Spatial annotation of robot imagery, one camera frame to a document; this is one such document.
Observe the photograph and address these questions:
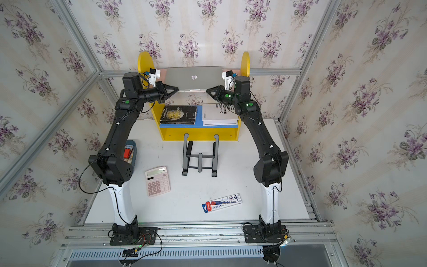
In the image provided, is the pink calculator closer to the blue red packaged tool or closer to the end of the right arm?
the blue red packaged tool

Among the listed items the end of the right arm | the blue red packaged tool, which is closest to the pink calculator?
the blue red packaged tool

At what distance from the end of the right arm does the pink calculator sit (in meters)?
0.51

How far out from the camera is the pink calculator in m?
0.88

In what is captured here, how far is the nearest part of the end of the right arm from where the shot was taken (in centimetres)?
70
